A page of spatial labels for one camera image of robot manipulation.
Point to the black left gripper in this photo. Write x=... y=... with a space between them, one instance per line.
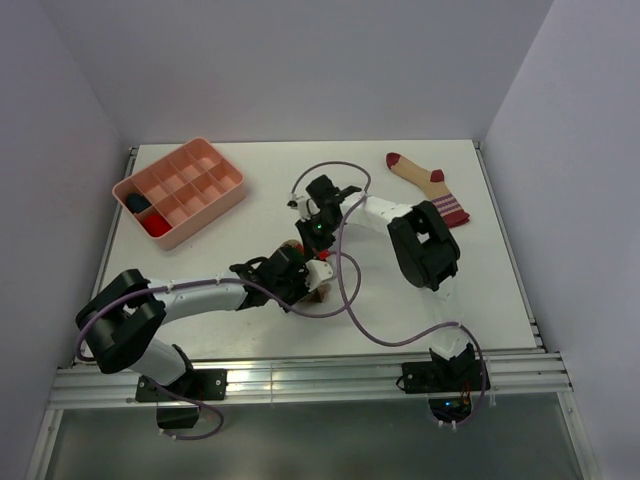
x=301 y=275

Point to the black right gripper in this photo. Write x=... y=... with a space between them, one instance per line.
x=305 y=231

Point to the tan argyle sock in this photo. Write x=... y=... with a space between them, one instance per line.
x=321 y=293

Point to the tan maroon striped sock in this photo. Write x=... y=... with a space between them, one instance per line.
x=432 y=184

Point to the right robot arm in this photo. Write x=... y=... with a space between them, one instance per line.
x=425 y=250

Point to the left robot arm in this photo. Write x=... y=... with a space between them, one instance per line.
x=120 y=323

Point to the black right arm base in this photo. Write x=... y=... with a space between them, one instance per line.
x=460 y=376

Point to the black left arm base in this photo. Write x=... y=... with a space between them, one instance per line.
x=182 y=404

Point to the pink compartment organizer tray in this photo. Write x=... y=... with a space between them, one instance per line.
x=190 y=187

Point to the red rolled sock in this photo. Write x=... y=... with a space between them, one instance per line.
x=156 y=225

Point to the dark teal rolled sock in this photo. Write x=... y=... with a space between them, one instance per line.
x=137 y=203

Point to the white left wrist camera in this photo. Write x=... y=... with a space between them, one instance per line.
x=319 y=272

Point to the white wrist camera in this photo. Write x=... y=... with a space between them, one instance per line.
x=297 y=202
x=319 y=272

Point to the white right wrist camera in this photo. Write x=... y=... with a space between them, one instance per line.
x=297 y=202

